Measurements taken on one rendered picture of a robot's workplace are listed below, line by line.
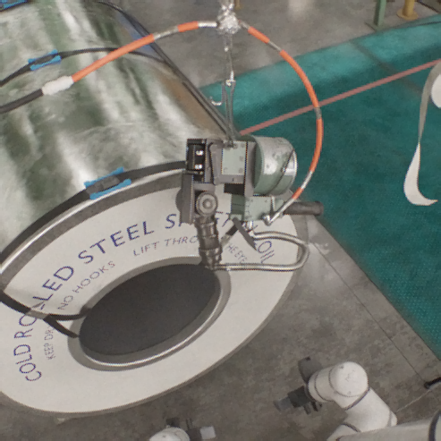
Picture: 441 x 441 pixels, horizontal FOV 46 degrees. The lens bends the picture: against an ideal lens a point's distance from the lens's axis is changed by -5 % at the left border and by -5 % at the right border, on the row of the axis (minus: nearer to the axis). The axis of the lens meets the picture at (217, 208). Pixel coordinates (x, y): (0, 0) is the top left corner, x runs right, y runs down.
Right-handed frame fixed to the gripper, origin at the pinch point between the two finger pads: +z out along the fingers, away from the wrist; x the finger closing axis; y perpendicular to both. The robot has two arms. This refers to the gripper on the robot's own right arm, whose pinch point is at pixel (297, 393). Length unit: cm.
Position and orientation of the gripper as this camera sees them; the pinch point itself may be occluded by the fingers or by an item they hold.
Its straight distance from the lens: 164.3
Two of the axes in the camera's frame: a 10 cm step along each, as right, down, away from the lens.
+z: -2.6, 4.1, 8.8
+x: 8.6, -3.2, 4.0
